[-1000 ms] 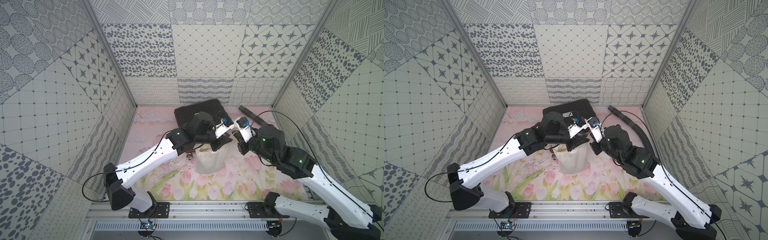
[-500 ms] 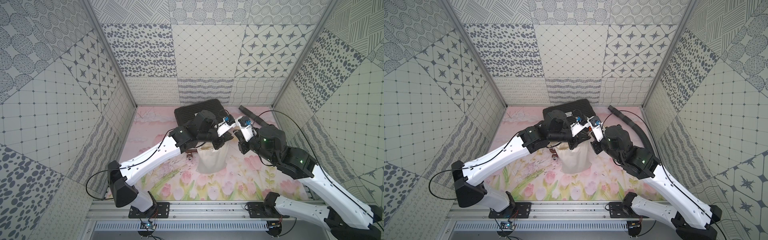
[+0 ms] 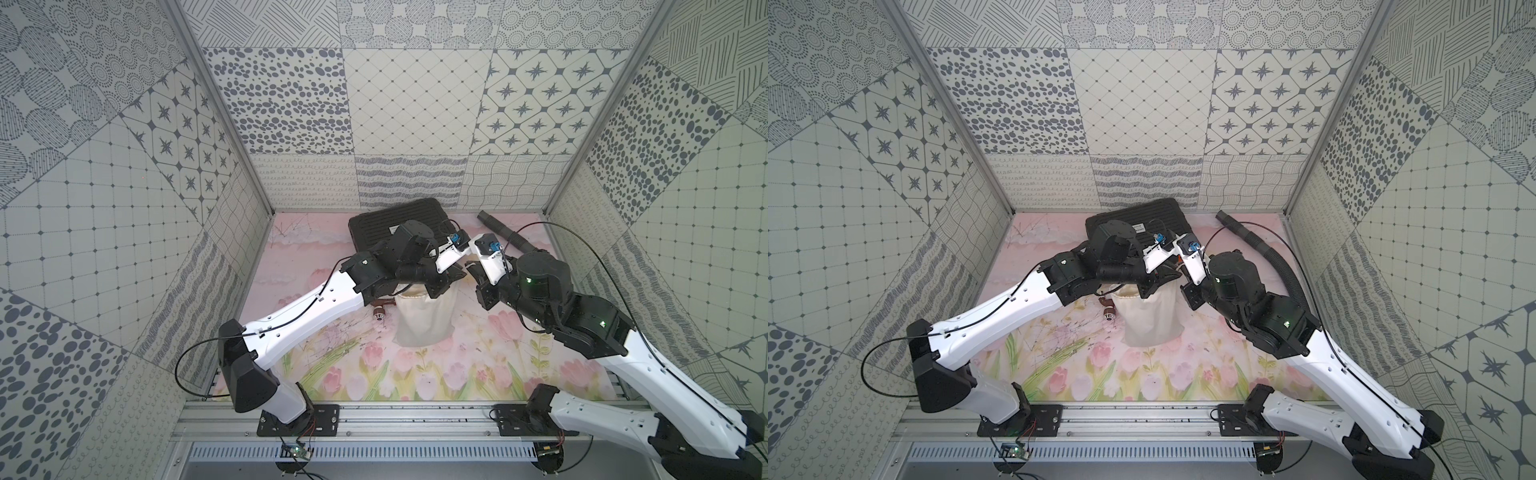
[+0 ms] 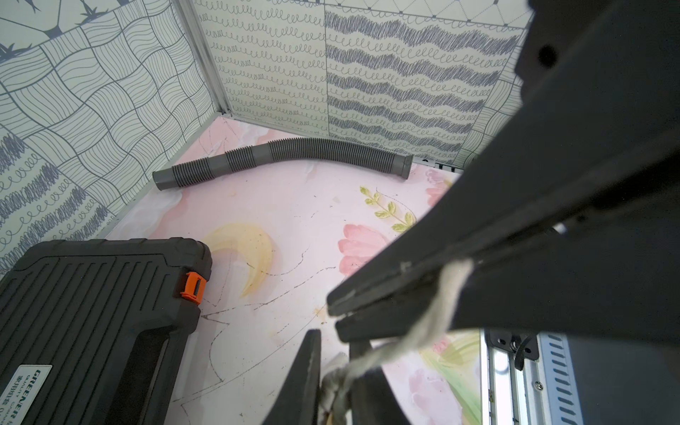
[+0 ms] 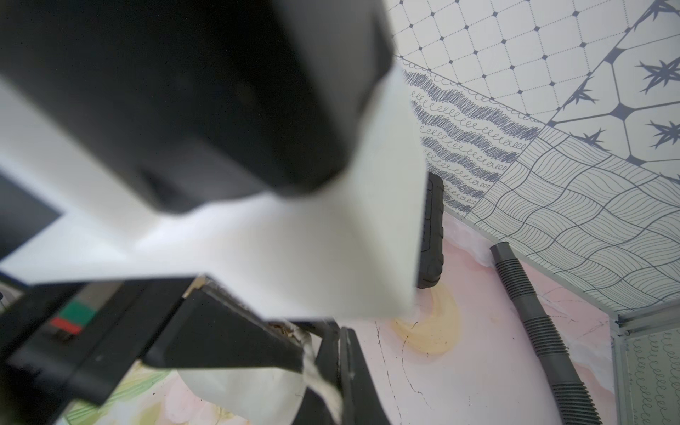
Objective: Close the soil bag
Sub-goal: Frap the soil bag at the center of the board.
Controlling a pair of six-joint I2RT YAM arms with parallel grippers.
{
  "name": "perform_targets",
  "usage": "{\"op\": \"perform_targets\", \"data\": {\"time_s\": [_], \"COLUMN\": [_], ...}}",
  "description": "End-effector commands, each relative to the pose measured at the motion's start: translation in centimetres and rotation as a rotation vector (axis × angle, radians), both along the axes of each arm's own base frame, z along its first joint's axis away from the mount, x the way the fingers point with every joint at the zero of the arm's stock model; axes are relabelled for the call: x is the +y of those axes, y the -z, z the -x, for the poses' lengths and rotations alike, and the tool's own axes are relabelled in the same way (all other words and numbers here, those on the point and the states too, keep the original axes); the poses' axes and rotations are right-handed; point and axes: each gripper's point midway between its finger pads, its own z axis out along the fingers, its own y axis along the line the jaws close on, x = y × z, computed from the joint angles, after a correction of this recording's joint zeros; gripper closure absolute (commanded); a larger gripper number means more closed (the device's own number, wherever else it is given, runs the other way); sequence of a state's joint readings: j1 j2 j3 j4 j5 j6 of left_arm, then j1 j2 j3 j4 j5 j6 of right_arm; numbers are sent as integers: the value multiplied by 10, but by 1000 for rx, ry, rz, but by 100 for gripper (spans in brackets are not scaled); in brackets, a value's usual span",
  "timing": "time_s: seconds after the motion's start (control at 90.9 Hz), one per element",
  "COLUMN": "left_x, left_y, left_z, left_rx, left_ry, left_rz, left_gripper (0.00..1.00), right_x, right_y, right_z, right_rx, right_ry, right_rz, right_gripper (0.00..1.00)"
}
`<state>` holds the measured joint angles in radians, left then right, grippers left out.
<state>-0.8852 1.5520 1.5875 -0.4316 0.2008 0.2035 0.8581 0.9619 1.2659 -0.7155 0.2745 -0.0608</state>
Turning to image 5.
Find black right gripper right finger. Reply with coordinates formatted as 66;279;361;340
339;328;391;425

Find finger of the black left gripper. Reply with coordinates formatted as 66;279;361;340
143;284;304;373

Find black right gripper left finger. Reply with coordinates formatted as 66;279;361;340
291;323;342;424

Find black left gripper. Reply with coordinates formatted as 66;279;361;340
8;278;191;405

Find cream cloth drawstring bag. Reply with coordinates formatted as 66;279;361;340
179;335;341;424

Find black plastic tool case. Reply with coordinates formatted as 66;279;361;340
416;173;444;290

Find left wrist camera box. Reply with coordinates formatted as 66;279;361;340
1;1;428;320

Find grey corrugated hose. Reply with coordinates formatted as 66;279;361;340
489;241;604;425

